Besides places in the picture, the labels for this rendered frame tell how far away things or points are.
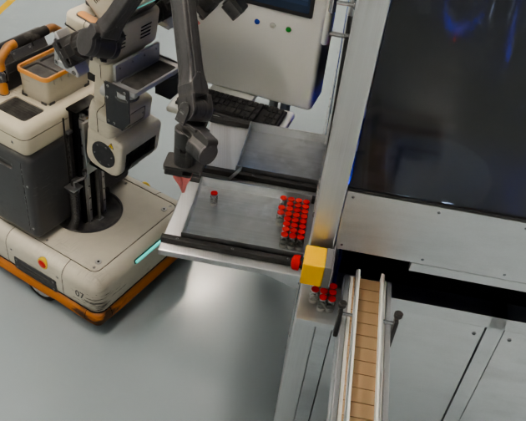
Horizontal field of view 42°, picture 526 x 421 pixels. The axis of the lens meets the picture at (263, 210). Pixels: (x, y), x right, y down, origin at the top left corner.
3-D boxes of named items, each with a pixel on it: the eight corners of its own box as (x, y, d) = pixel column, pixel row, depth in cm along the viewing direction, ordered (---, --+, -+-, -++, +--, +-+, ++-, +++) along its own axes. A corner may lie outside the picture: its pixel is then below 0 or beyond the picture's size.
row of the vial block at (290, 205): (293, 209, 207) (295, 197, 204) (285, 249, 193) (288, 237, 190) (285, 207, 207) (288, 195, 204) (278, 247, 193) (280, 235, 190)
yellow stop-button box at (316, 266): (330, 269, 178) (335, 249, 173) (327, 289, 172) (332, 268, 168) (300, 263, 178) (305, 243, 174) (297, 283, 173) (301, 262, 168)
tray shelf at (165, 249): (347, 144, 240) (348, 139, 239) (330, 286, 187) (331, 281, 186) (212, 119, 243) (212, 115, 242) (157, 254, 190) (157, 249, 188)
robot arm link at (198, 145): (207, 101, 176) (182, 98, 170) (235, 123, 170) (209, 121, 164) (191, 143, 181) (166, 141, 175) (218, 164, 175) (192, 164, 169)
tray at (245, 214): (311, 204, 210) (312, 195, 208) (301, 262, 190) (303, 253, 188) (200, 185, 212) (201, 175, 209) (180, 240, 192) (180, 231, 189)
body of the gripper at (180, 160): (200, 177, 179) (202, 154, 174) (162, 170, 180) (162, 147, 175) (205, 163, 184) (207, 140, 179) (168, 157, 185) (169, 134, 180)
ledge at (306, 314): (351, 296, 185) (352, 291, 184) (348, 333, 175) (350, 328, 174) (300, 286, 186) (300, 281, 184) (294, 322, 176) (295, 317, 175)
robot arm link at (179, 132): (189, 116, 177) (169, 122, 173) (204, 129, 173) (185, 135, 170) (188, 139, 181) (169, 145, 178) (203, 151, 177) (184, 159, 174)
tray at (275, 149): (347, 147, 235) (349, 139, 233) (341, 193, 215) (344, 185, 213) (249, 129, 237) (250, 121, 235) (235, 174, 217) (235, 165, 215)
